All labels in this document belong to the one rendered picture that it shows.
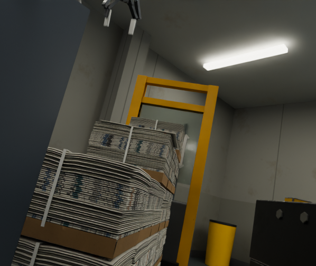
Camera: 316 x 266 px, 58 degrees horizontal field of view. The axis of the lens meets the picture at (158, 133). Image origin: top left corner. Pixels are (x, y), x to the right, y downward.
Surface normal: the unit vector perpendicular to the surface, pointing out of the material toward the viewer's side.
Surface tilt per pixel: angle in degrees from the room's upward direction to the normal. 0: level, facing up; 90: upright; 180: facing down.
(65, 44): 90
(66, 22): 90
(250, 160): 90
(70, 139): 90
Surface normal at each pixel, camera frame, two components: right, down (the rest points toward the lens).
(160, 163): -0.08, -0.26
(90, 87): 0.69, -0.03
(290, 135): -0.70, -0.31
